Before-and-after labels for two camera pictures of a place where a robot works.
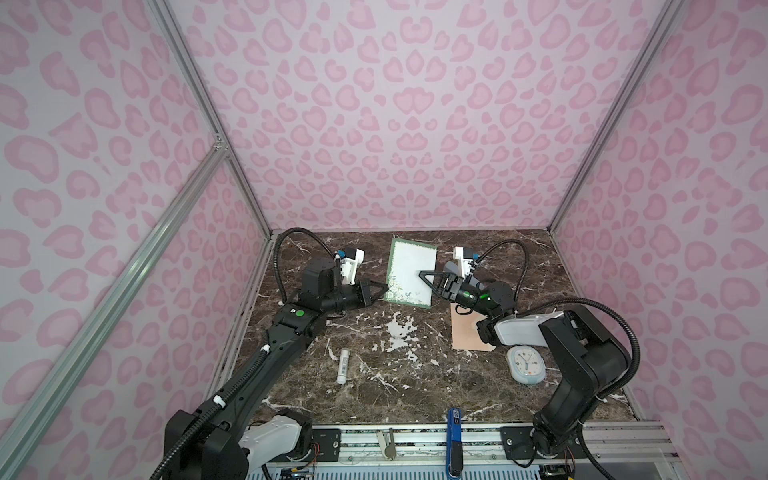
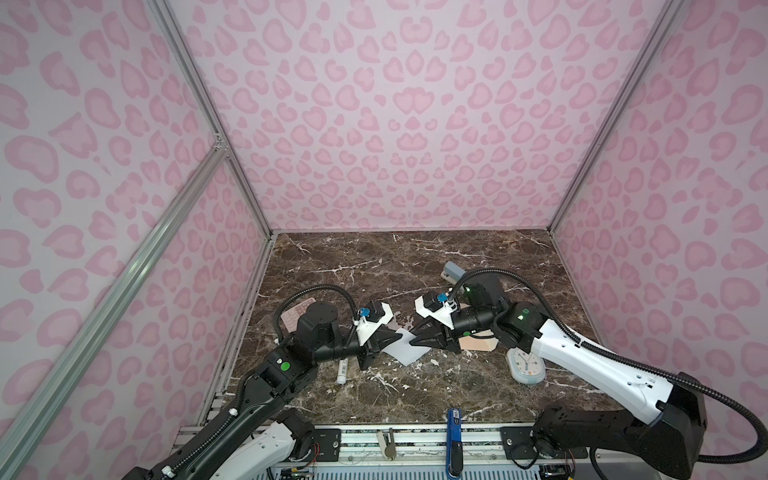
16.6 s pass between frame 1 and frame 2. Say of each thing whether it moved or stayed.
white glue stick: stayed
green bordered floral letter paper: moved
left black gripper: moved
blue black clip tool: stayed
